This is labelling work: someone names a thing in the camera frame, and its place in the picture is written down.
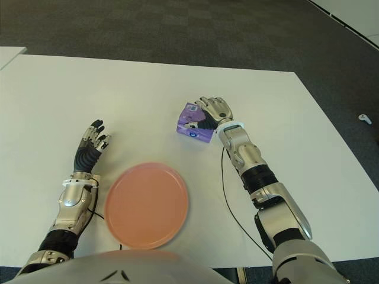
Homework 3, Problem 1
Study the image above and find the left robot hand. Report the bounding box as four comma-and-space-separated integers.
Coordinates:
73, 119, 112, 174

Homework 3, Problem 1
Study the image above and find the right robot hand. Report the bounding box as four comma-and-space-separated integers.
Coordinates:
183, 96, 235, 131

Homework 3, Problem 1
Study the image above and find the purple tissue paper pack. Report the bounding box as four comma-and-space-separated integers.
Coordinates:
175, 102, 216, 144

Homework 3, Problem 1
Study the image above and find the pink round plate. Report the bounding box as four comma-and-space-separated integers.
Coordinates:
104, 162, 190, 250

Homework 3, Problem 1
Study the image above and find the grey robot torso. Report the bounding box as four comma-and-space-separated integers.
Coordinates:
0, 249, 235, 284

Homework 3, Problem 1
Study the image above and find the white neighbouring table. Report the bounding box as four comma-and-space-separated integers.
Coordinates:
0, 46, 27, 71

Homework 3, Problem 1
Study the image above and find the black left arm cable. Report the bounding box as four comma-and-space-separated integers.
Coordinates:
87, 206, 124, 251

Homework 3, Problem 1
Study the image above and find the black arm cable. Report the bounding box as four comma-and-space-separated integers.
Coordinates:
220, 146, 275, 263
87, 206, 124, 251

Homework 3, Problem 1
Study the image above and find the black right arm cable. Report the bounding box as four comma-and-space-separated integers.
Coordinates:
220, 146, 275, 263

